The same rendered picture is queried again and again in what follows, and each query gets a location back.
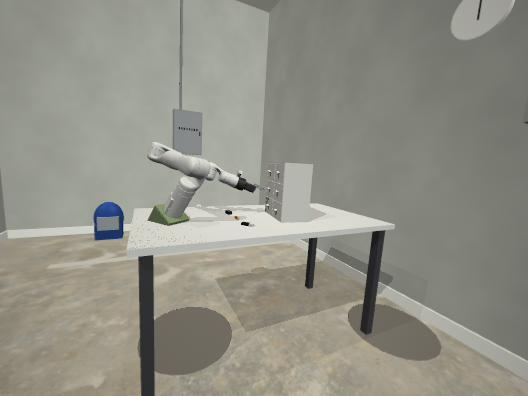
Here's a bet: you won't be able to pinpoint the grey drawer front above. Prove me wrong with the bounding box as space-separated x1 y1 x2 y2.
266 180 274 198
273 200 282 221
274 182 283 202
265 196 273 215
267 164 275 180
275 164 285 182

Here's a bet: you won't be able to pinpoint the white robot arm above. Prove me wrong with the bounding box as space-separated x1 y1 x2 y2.
147 142 231 219

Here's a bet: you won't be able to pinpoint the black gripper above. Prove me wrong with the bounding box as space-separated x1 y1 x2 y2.
227 171 265 193

